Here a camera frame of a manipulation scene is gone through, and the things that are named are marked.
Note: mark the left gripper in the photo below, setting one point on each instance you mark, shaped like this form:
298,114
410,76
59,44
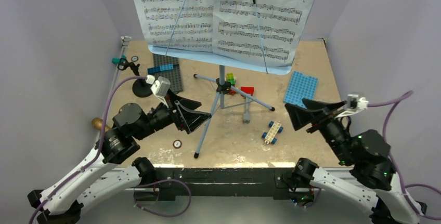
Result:
191,119

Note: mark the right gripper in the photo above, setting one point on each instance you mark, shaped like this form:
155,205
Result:
299,116

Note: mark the light blue music stand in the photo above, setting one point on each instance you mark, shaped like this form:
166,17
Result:
222,62

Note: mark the gold microphone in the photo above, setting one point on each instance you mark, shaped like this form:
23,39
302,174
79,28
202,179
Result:
97,123

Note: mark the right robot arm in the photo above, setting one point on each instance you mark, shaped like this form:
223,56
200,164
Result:
367,155

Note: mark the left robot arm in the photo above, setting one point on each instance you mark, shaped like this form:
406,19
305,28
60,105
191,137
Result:
86,185

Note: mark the light blue lego baseplate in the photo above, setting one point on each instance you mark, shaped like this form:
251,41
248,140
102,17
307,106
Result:
300,87

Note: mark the white lego car blue wheels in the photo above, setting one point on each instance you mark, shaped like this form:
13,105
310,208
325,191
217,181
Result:
275,128

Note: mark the red white round sticker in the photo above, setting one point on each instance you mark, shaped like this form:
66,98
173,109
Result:
177,144

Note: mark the dark grey lego baseplate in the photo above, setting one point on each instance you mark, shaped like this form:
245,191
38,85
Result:
173,75

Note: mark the blue lego bricks strip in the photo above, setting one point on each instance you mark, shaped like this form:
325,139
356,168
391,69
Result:
161,68

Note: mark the green red lego vehicle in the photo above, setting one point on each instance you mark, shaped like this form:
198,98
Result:
232,80

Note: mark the red grey lego column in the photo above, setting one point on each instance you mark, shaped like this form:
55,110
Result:
246,118

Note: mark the black base bar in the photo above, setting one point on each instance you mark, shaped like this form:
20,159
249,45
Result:
240,182

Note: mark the teal plastic clip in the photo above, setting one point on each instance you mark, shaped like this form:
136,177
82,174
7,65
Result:
117,60

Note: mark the right sheet music page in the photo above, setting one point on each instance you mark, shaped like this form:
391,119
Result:
260,32

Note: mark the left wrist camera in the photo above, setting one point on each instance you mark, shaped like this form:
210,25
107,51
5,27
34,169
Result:
159,86

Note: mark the left aluminium rail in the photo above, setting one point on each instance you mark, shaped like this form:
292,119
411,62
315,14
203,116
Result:
110,95

